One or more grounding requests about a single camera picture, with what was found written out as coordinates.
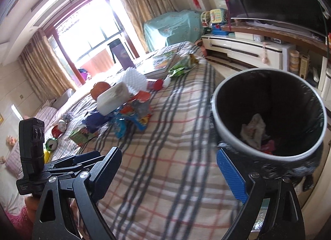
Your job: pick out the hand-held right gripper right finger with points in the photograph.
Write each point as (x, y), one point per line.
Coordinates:
(231, 175)

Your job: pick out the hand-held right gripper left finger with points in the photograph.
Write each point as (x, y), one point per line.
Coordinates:
(108, 167)

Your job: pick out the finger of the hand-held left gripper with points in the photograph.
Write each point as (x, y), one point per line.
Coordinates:
(77, 163)

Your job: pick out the green carton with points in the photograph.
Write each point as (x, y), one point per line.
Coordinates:
(82, 136)

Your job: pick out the blue plastic bag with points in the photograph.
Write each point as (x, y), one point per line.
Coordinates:
(95, 122)

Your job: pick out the colourful snack wrapper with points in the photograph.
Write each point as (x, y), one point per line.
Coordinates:
(135, 115)

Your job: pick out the white foam block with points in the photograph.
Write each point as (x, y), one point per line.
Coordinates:
(112, 99)

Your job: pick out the white bin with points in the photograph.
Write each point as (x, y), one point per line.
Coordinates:
(269, 95)

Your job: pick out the white foam fruit net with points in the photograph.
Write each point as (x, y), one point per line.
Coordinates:
(134, 79)

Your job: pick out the person's left hand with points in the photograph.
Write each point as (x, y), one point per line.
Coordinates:
(31, 209)

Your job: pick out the small doll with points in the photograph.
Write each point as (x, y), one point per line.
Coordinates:
(11, 142)

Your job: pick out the pink wrapper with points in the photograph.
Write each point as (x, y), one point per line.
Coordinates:
(268, 147)

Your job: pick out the silver key bunch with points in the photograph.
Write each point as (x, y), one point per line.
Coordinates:
(67, 117)

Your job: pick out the crumpled white tissue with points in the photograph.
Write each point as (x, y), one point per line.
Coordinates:
(254, 131)

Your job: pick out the grey pillow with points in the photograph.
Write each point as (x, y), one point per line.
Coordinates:
(63, 99)

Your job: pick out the red apple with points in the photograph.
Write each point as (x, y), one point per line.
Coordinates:
(99, 89)

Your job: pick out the beige curtain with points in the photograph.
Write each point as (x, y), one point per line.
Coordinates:
(44, 66)
(144, 4)

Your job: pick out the red can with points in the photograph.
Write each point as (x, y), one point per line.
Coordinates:
(156, 84)

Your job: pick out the dark purple tumbler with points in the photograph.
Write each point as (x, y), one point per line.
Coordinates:
(120, 53)

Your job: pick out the stack of books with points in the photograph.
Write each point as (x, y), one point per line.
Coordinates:
(157, 60)

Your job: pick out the green snack packet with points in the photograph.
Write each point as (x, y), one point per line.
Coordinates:
(182, 66)

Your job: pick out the pink hanging toy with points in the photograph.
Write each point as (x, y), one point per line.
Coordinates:
(264, 55)

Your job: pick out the white television cabinet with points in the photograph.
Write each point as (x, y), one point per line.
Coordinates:
(245, 48)

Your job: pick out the yellow stacked cups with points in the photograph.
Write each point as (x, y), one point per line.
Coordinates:
(294, 61)

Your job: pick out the yellow grid toy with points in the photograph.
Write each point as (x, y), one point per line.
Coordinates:
(304, 66)

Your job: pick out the white remote control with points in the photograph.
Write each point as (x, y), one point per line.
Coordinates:
(316, 74)

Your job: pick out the teal floral dust cover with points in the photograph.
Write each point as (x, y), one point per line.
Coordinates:
(170, 30)

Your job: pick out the toy cash register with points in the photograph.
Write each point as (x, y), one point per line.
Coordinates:
(214, 21)

